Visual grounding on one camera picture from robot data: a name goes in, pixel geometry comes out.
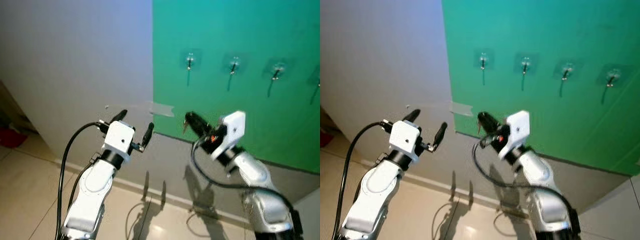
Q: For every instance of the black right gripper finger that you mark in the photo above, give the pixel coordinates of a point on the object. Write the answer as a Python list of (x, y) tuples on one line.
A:
[(197, 128), (491, 120), (488, 128), (200, 120)]

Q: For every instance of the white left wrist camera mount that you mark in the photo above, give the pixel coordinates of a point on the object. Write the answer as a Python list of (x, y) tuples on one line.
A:
[(119, 139), (405, 139)]

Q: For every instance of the silver keys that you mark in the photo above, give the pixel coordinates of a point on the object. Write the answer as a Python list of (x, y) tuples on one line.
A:
[(185, 129), (479, 128)]

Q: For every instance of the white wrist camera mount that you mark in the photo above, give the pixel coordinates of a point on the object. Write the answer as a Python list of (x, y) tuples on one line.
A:
[(405, 139), (232, 131), (119, 139), (517, 131)]

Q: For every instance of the grey tape strip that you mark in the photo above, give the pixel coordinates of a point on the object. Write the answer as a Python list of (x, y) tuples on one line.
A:
[(162, 109), (461, 108)]

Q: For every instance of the clear adhesive metal wall hook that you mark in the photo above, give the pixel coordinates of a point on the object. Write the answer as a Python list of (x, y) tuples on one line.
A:
[(483, 61), (611, 79), (233, 65), (318, 82), (190, 61), (566, 72), (276, 72), (525, 64)]

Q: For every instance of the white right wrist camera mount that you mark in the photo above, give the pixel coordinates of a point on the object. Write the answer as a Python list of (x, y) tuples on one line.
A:
[(517, 131), (232, 131)]

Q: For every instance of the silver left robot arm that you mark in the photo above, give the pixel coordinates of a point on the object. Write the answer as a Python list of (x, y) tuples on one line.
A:
[(375, 190), (92, 190)]

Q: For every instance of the green wall sheet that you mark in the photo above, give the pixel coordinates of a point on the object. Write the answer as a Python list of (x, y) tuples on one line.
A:
[(550, 115), (250, 115)]

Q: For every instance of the red object on floor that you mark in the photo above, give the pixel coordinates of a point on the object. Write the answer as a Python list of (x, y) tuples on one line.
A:
[(325, 140), (12, 137)]

